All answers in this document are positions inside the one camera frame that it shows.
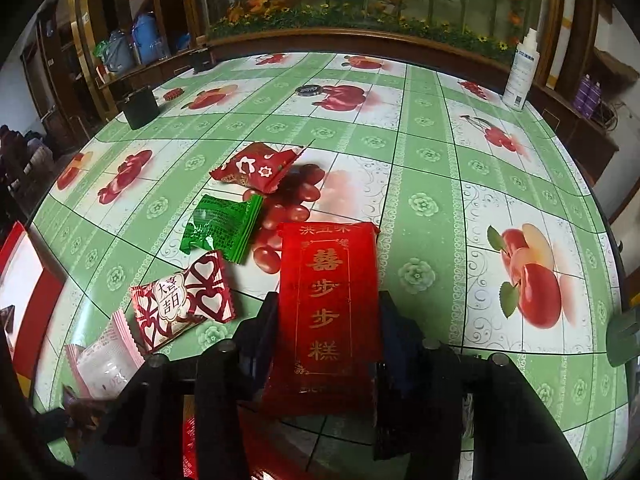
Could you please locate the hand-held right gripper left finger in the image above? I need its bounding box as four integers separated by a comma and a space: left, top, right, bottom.
75, 290, 281, 480

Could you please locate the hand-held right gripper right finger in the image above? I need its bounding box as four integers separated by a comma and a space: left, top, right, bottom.
375, 292, 591, 480

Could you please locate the large red gold-print snack packet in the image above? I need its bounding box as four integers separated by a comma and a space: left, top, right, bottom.
260, 220, 382, 418

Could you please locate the red white heart-pattern snack packet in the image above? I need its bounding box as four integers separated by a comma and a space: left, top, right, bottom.
129, 250, 236, 355

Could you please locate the green snack packet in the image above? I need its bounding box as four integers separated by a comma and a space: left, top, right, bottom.
180, 193, 265, 265

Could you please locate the red white-flower snack packet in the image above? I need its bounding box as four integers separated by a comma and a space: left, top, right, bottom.
209, 142, 307, 195

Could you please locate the pink white snack packet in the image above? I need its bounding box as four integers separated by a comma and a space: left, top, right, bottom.
65, 309, 146, 402

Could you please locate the red cardboard box tray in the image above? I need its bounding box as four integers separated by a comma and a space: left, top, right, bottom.
0, 222, 67, 387

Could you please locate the small plain red snack packet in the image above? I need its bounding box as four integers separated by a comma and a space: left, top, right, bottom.
182, 399, 282, 480

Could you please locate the brown sesame snack packet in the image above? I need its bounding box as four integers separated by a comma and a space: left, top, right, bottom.
62, 389, 117, 432

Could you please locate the green fruit-print tablecloth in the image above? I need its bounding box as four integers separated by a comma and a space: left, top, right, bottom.
29, 50, 627, 480

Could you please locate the dark green plastic object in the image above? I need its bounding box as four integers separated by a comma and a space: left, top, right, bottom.
607, 309, 640, 367

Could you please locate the black jar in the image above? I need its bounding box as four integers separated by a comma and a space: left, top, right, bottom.
122, 85, 160, 130

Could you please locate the small black container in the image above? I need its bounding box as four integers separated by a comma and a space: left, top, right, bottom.
192, 47, 217, 74

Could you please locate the white spray bottle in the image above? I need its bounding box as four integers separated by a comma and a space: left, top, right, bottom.
502, 27, 541, 112

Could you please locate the artificial flower glass display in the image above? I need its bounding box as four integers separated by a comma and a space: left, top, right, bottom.
197, 0, 557, 62

